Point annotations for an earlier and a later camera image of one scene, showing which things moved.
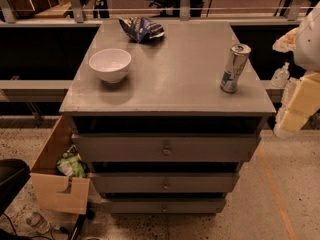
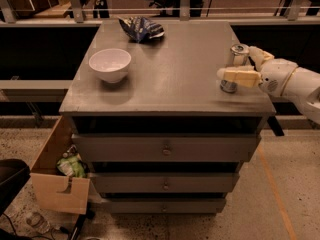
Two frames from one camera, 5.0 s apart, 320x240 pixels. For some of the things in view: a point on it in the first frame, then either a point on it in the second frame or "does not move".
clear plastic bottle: x=38 y=222 does not move
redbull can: x=237 y=59 does not move
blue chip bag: x=140 y=28 does not move
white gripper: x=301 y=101 to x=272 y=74
